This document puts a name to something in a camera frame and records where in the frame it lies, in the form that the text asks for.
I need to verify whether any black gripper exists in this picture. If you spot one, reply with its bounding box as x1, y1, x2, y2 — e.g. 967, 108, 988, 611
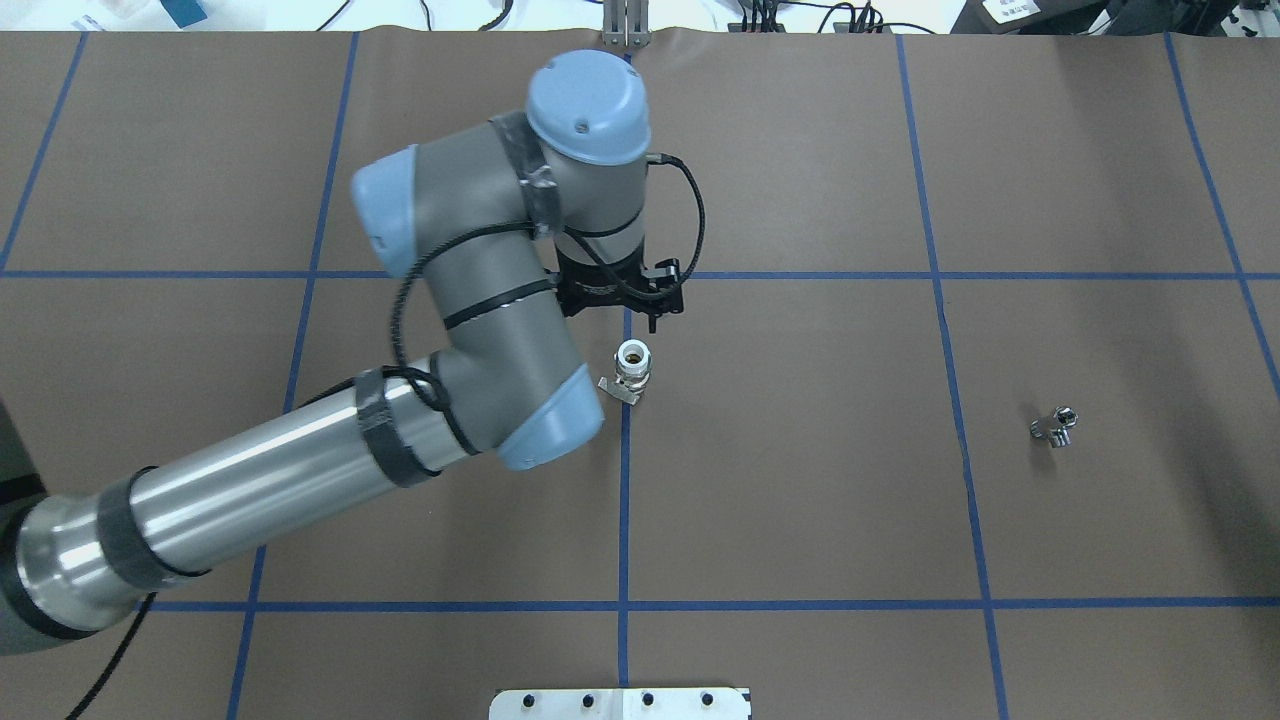
556, 250, 646, 318

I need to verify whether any white PPR valve with handle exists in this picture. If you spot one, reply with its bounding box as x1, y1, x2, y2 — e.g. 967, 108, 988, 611
596, 340, 653, 406

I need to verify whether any small metal pipe fitting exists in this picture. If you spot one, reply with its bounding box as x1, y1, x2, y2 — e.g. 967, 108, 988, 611
1029, 406, 1079, 448

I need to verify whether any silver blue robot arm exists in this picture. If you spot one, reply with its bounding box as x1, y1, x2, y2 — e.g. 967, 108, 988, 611
3, 49, 652, 656

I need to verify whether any blue box on back table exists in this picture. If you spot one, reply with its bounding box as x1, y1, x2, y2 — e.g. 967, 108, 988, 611
159, 0, 210, 29

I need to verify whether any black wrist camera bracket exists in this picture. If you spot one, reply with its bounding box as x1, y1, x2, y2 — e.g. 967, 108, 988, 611
637, 258, 687, 334

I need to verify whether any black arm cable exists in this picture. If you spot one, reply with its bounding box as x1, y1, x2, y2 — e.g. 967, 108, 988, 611
648, 152, 707, 293

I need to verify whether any aluminium profile post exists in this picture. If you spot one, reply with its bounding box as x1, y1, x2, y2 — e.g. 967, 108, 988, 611
599, 0, 652, 49

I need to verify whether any white metal base plate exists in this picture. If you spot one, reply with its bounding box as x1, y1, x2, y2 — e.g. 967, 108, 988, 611
488, 687, 753, 719

